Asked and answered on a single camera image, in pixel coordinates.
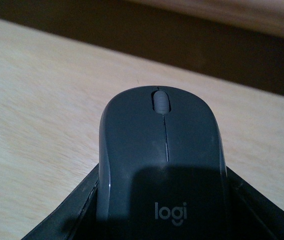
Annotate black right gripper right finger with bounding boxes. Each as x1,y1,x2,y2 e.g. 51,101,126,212
227,168,284,240

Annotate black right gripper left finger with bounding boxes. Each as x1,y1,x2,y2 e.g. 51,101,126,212
23,166,98,240

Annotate dark grey logi mouse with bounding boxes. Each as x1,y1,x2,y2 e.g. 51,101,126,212
96,86,231,240

